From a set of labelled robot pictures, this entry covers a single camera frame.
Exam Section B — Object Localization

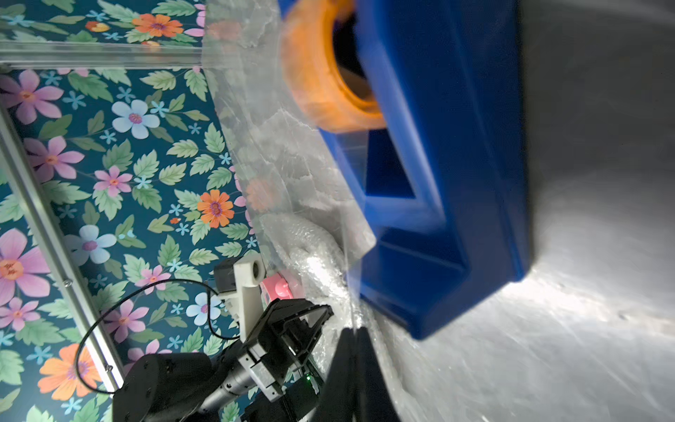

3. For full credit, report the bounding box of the blue tape dispenser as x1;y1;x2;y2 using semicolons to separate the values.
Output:
315;1;531;339

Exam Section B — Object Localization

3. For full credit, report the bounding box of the pink toy clock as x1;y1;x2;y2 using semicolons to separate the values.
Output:
259;273;305;307

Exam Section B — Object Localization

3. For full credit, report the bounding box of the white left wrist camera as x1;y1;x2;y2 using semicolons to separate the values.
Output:
214;251;265;343

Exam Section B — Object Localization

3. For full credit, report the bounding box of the orange tape roll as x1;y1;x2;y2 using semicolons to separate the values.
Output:
281;1;386;134

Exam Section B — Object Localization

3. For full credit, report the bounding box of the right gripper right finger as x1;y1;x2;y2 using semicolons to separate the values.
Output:
355;327;401;422

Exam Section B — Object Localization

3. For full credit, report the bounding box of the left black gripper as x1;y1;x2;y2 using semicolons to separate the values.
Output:
238;299;333;401

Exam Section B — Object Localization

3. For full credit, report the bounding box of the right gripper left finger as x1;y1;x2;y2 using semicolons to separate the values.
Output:
311;329;356;422

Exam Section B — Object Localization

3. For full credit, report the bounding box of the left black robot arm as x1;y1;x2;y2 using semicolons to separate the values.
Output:
112;299;333;421

